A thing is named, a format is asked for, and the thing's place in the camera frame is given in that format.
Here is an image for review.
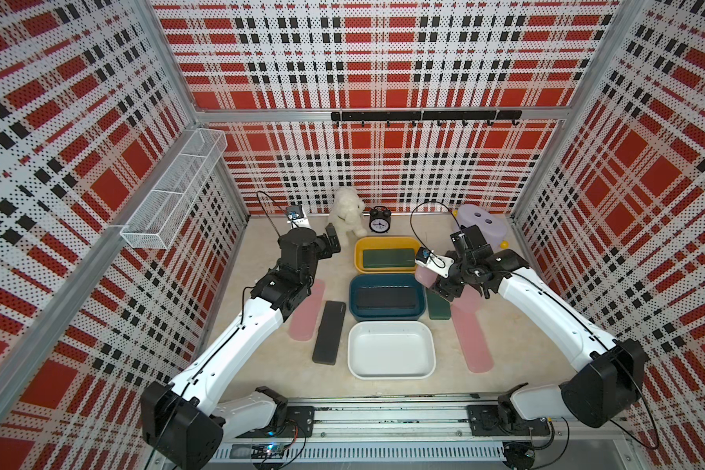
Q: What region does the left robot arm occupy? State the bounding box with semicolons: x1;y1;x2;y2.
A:
140;223;341;469

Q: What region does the black hook rail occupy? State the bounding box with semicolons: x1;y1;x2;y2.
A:
330;110;523;123

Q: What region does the yellow storage tray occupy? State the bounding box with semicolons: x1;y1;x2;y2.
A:
354;236;421;274

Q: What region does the white plush dog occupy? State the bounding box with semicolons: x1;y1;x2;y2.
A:
328;187;368;248

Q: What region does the black alarm clock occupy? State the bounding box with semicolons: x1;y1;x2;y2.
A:
369;206;392;234

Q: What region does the green circuit board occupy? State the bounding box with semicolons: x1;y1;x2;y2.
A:
251;443;285;460

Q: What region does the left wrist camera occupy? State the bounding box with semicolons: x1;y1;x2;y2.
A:
284;204;311;230

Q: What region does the pink pencil case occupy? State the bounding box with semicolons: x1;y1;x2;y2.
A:
414;266;485;313
450;307;494;373
288;280;326;342

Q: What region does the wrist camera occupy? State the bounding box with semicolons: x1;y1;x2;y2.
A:
415;247;454;278
284;204;311;230

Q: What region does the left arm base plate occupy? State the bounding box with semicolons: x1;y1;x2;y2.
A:
239;407;315;439

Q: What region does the teal storage tray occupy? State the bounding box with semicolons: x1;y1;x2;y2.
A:
349;273;426;322

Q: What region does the white storage tray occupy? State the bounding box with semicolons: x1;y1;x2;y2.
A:
348;321;437;381

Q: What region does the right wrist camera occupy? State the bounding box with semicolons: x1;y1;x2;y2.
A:
415;247;454;278

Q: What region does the green pencil case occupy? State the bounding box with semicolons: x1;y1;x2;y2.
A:
362;248;415;270
426;290;452;321

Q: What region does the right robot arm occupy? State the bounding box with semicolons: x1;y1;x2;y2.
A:
415;225;649;428

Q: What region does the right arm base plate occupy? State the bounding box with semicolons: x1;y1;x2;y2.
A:
466;405;551;437

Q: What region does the aluminium rail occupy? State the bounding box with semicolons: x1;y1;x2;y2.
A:
152;396;630;445

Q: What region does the white wire mesh shelf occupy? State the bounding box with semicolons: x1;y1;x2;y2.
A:
121;128;227;250

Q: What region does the lavender toaster toy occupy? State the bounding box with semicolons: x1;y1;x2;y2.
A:
456;204;508;252

